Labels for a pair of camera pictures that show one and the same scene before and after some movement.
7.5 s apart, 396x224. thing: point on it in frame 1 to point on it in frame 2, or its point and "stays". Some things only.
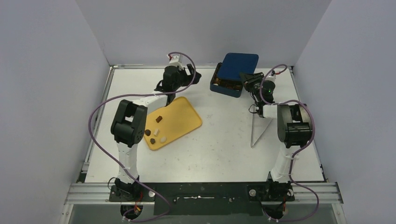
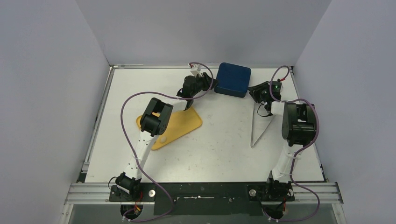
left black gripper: (188, 78) to (205, 80)
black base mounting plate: (204, 199) stays
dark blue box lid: (234, 63) to (232, 80)
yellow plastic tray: (168, 124) stays
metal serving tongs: (251, 143) stays
